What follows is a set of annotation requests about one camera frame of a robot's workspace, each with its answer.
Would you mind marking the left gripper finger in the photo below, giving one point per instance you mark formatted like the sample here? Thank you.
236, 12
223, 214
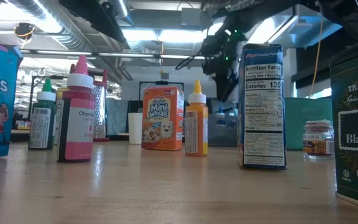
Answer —
104, 12
85, 11

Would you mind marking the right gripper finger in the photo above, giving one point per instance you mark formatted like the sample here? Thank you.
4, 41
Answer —
234, 81
224, 88

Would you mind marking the blue food colouring bottle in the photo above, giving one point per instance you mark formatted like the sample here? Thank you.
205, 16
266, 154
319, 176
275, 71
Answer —
219, 110

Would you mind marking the blue Frosted Flakes cereal box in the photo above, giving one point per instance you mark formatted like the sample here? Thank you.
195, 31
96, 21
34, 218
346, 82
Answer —
263, 124

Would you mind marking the yellow-orange food colouring bottle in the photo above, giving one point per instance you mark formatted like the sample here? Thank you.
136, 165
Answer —
197, 133

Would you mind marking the orange Mini Wheats cereal box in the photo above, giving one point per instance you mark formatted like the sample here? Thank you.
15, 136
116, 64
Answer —
162, 124

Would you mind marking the pink food colouring bottle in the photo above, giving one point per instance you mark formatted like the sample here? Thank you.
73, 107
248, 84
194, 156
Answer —
76, 130

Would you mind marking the green food colouring bottle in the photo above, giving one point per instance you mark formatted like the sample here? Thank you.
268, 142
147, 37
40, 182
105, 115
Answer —
42, 124

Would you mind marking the grey translucent plastic bin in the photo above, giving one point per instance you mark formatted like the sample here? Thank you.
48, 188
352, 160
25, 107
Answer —
222, 133

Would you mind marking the long ceiling strip light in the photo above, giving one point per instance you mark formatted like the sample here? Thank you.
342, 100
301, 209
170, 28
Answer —
141, 55

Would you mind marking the black ceiling-mounted device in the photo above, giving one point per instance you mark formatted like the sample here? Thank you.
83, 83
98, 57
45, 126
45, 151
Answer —
24, 30

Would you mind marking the teal plastic bin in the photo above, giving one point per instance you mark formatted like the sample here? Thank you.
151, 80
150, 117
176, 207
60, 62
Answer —
297, 124

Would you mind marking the white plastic bin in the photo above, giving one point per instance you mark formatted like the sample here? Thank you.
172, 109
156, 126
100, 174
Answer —
135, 130

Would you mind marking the grey-blue fabric panel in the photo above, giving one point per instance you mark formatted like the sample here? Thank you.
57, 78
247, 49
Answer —
117, 118

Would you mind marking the labelled clear glass spice jar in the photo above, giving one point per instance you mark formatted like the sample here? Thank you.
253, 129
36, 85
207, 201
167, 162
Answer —
319, 146

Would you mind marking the dark green pepper tin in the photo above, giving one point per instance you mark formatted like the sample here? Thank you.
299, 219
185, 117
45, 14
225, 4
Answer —
356, 161

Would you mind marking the round silver ventilation duct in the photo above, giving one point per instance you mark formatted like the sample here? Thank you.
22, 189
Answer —
123, 7

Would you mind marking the grey wall vent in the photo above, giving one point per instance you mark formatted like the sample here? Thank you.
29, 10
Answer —
164, 76

